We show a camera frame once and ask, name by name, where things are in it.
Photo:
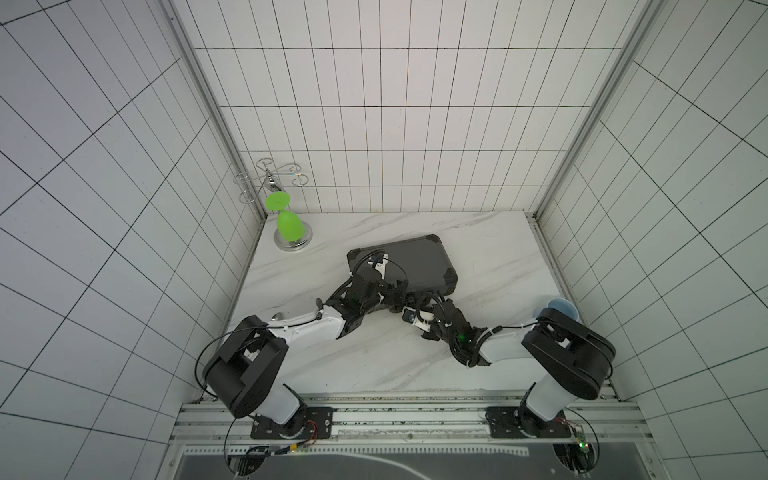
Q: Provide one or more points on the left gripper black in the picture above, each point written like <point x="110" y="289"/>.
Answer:
<point x="400" y="293"/>

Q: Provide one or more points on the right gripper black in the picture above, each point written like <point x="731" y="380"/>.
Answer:
<point x="437" y="309"/>

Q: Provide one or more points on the black poker set case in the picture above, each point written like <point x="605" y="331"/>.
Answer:
<point x="422" y="261"/>

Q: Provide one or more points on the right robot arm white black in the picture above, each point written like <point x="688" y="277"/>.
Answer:
<point x="577" y="360"/>

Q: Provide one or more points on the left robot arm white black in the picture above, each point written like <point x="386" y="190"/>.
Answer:
<point x="243" y="372"/>

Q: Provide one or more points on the light blue ceramic mug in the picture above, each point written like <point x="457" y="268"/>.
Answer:
<point x="563" y="306"/>

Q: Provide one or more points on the green plastic wine glass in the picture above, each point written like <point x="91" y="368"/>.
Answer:
<point x="289" y="226"/>

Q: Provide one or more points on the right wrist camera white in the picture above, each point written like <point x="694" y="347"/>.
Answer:
<point x="418" y="318"/>

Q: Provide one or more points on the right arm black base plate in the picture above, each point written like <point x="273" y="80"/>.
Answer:
<point x="514" y="423"/>

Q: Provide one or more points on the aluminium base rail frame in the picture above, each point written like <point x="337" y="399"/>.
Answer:
<point x="412" y="418"/>

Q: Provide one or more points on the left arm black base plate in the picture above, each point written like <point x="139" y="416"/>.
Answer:
<point x="307" y="423"/>

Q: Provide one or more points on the chrome wire glass rack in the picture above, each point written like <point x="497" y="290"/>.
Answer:
<point x="268" y="177"/>

